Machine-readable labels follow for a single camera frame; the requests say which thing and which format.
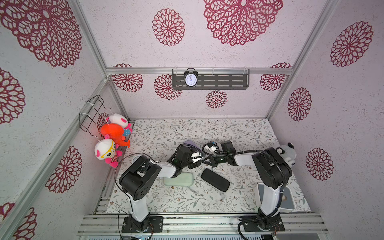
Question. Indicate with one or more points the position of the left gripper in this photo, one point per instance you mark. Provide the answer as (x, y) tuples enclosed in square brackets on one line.
[(194, 164)]

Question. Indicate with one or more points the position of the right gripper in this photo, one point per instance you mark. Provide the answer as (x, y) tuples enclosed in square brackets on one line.
[(216, 159)]

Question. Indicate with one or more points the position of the black umbrella case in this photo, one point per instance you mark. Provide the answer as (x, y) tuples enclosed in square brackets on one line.
[(215, 180)]

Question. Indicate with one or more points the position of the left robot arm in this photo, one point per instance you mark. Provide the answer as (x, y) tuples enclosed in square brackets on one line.
[(138, 179)]

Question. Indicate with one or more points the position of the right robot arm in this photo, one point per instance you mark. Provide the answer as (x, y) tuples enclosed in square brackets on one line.
[(274, 172)]

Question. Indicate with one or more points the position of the floral table mat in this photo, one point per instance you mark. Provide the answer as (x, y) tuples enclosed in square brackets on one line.
[(159, 139)]

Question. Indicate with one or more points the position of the husky plush toy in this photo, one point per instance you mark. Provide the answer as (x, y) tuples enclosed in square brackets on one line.
[(288, 153)]

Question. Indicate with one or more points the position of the orange plush toy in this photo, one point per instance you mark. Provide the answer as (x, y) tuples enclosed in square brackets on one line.
[(115, 133)]

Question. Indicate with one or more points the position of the black alarm clock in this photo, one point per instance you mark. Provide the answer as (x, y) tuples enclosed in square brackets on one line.
[(191, 77)]

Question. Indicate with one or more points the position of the white pink plush top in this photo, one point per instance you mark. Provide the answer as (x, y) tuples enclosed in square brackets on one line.
[(122, 122)]

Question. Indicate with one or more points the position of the grey tray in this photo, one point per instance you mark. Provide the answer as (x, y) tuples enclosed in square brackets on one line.
[(286, 199)]

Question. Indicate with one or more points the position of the white plush with glasses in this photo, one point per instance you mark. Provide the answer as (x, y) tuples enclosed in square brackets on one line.
[(106, 150)]

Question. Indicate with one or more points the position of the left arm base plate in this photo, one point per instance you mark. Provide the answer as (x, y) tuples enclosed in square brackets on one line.
[(154, 224)]

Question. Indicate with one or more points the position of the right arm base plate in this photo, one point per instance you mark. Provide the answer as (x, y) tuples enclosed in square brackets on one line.
[(253, 224)]

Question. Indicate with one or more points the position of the grey wall shelf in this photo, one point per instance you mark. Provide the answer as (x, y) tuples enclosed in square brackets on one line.
[(213, 81)]

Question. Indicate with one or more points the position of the black wire rack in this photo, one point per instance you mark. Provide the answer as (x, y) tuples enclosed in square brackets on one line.
[(88, 120)]

